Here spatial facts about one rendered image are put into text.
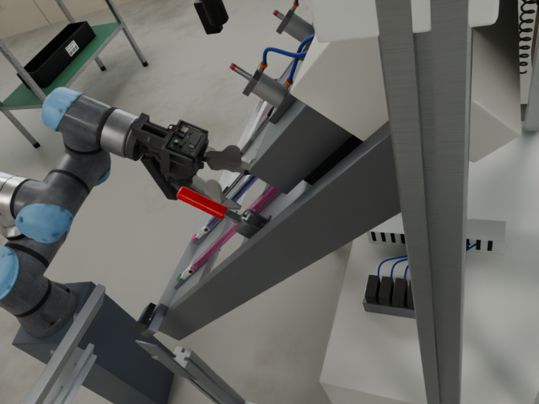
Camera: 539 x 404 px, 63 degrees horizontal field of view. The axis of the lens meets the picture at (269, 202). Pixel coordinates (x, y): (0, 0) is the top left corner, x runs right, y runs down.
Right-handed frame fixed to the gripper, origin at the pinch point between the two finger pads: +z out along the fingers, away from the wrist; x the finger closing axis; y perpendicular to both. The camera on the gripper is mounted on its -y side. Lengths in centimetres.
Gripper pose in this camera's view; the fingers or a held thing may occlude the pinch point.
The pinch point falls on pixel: (242, 189)
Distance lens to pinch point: 77.5
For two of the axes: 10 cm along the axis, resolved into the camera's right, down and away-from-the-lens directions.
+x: 3.1, -7.7, 5.6
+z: 9.3, 3.7, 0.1
